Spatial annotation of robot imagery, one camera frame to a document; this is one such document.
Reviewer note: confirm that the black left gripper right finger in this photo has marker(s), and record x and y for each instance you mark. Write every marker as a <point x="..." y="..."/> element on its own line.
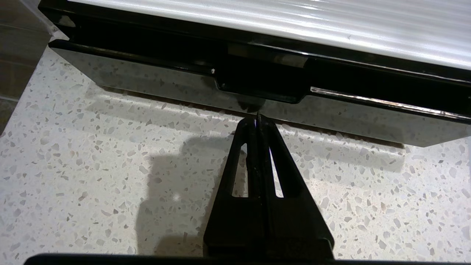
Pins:
<point x="290" y="221"/>

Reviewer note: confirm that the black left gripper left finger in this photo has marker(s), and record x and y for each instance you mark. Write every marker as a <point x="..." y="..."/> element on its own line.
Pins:
<point x="239" y="221"/>

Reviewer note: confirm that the black box with white lid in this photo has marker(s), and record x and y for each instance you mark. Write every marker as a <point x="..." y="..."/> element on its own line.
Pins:
<point x="331" y="29"/>

